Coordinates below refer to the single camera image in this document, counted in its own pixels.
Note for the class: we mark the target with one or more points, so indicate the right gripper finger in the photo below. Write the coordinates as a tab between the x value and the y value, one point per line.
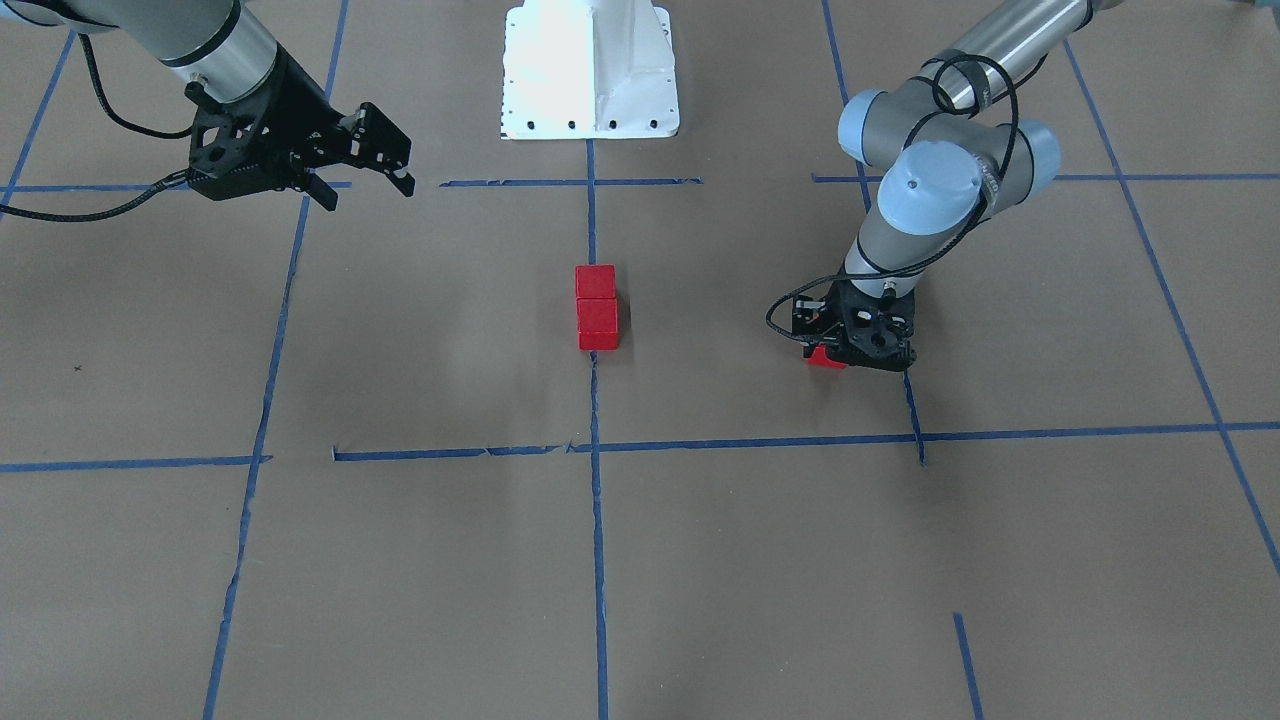
374	142
318	190

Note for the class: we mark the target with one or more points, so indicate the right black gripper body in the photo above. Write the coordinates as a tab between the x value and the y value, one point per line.
300	107

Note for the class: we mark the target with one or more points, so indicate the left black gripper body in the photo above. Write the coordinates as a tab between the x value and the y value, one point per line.
808	318

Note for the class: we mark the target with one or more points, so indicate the red block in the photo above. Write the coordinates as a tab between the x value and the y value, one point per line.
598	324
817	355
595	282

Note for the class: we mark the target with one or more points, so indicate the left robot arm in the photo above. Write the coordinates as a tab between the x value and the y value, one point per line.
954	152

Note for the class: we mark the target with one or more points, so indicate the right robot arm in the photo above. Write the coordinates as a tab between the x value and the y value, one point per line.
219	43

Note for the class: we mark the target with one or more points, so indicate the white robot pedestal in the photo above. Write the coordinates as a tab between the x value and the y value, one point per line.
580	70

